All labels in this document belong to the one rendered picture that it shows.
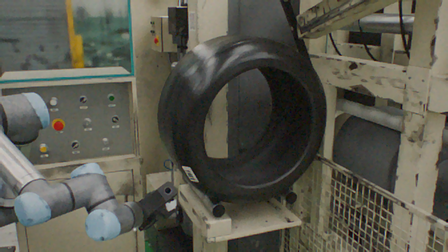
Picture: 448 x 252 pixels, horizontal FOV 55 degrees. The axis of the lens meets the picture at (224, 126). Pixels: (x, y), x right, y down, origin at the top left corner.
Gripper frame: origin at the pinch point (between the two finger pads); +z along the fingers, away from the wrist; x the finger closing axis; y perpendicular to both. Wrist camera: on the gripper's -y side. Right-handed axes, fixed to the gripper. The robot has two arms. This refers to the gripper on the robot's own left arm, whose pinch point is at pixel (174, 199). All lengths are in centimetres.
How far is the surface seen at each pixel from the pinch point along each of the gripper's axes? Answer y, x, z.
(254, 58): -46, -20, 8
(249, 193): -14.6, 11.1, 19.1
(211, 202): -2.4, 5.9, 16.4
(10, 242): 178, -71, 102
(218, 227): 0.6, 13.8, 16.1
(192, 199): 8.3, -0.9, 27.1
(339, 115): -47, 0, 110
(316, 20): -68, -25, 41
